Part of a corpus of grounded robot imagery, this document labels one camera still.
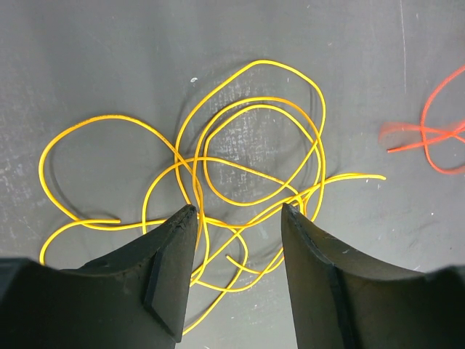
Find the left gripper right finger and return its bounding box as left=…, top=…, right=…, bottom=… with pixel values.
left=281, top=204, right=464, bottom=348

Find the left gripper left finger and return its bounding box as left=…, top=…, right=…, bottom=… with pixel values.
left=1, top=205, right=198, bottom=348

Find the yellow cable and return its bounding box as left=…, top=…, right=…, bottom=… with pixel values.
left=39, top=60, right=387, bottom=336

